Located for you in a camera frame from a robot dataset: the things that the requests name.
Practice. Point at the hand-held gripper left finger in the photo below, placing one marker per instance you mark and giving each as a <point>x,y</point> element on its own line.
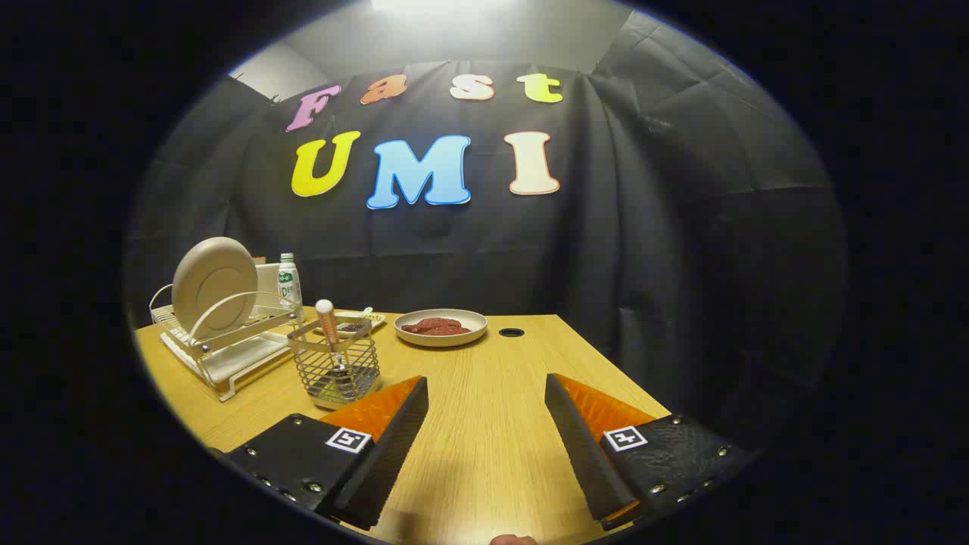
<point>394,446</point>

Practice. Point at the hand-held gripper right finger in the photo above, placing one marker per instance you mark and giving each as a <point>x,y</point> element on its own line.
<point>579,446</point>

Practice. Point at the beige round plate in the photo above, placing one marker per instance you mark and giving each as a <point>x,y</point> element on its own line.
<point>212,284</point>

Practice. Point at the beige plate with meat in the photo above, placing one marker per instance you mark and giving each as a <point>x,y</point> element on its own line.
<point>424,341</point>

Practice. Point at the white divided dish with beans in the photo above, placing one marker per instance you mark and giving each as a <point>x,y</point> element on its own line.
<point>371,318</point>

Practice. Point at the red meat slices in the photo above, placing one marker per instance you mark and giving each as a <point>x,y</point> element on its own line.
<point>435,326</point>

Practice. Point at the white green label bottle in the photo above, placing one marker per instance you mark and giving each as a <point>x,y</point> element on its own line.
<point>288,291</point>

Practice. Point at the black backdrop cloth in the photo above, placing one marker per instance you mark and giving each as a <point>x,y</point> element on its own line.
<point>643,265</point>

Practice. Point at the white toaster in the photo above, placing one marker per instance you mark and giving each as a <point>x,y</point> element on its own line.
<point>269,284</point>

